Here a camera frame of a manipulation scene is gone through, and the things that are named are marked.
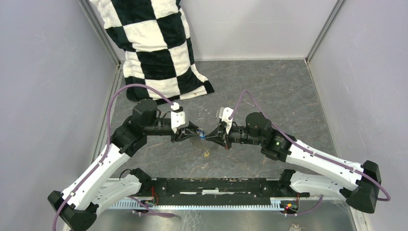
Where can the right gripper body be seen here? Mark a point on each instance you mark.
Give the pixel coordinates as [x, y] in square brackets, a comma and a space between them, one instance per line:
[231, 137]

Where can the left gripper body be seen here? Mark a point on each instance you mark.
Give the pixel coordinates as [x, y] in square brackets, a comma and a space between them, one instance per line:
[178, 134]

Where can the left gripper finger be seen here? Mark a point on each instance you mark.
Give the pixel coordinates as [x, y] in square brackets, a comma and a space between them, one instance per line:
[191, 127]
[183, 136]

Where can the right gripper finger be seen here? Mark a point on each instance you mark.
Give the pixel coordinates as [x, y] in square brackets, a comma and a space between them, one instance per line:
[216, 140]
[217, 132]

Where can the metal key organizer plate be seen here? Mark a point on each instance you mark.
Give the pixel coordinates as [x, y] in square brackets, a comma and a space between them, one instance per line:
[203, 145]

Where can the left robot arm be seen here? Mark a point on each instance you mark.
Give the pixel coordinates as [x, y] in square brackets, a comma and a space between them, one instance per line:
[85, 199]

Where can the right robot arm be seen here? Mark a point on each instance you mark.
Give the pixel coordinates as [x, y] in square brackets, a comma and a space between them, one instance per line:
[358, 184]

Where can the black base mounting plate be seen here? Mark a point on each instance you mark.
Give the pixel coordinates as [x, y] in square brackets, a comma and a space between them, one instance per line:
[216, 191]

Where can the black white checkered blanket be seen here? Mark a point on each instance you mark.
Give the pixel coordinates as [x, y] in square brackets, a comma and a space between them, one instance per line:
[155, 37]

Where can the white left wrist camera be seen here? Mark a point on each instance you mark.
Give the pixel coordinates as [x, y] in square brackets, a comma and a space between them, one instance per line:
[178, 117]

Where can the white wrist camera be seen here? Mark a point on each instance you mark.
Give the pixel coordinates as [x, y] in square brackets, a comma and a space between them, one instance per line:
[224, 114]
[178, 117]

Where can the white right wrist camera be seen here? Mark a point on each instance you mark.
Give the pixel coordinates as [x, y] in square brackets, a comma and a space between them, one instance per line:
[224, 114]

